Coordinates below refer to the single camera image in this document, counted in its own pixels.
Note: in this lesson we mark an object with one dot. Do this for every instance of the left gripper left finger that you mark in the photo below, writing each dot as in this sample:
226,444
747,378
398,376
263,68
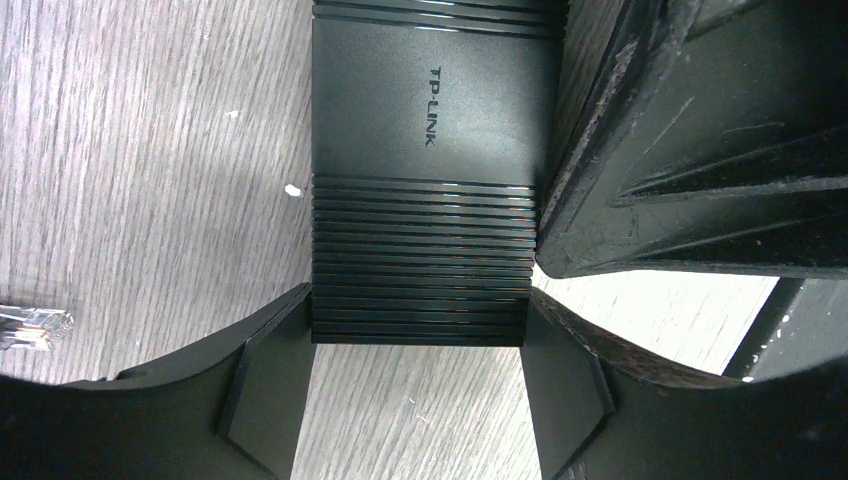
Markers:
229,406

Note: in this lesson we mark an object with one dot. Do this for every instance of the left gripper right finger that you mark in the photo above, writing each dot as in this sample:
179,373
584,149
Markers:
603,407

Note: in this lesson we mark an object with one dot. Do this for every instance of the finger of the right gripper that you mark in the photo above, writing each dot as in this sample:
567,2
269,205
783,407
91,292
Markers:
700,136

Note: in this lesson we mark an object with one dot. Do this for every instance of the black network switch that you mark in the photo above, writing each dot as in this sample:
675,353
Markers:
431,122

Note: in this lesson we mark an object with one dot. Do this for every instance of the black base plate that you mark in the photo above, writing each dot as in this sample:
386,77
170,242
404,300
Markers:
802,323

